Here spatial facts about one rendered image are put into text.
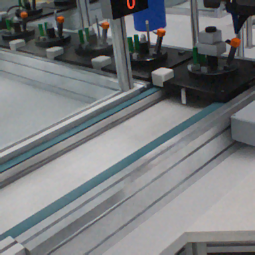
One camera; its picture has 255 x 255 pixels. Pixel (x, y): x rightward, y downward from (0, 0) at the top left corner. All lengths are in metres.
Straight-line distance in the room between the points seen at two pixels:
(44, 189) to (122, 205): 0.19
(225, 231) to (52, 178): 0.37
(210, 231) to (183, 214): 0.07
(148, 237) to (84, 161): 0.25
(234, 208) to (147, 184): 0.18
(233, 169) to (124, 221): 0.30
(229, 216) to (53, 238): 0.34
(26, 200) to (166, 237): 0.28
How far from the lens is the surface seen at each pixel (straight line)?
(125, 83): 1.20
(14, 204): 0.92
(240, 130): 1.03
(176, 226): 0.87
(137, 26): 2.18
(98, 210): 0.79
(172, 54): 1.44
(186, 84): 1.19
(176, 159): 0.90
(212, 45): 1.21
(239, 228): 0.86
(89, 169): 0.97
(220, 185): 0.97
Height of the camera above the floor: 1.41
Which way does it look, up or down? 24 degrees down
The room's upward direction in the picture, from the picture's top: 7 degrees counter-clockwise
